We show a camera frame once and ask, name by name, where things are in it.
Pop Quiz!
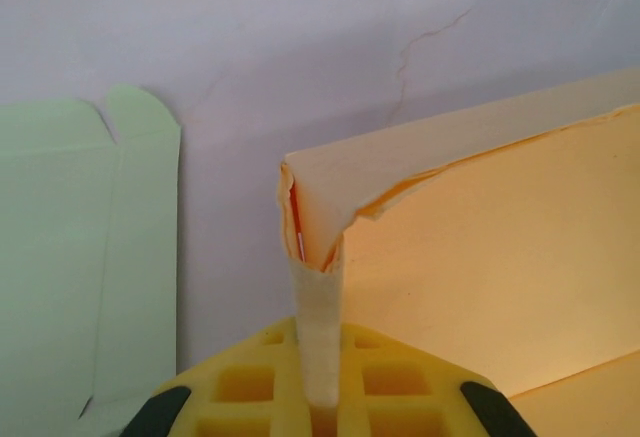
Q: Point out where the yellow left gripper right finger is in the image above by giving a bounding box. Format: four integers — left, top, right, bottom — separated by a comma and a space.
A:
333, 323, 535, 437

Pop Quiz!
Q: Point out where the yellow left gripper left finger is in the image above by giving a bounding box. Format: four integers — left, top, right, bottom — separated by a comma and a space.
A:
119, 316, 315, 437

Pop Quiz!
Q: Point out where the tan wooden block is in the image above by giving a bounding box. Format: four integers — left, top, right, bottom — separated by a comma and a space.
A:
276, 67, 640, 437

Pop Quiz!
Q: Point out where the green paper box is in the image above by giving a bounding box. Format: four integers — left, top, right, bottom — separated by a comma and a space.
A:
0, 84, 182, 421

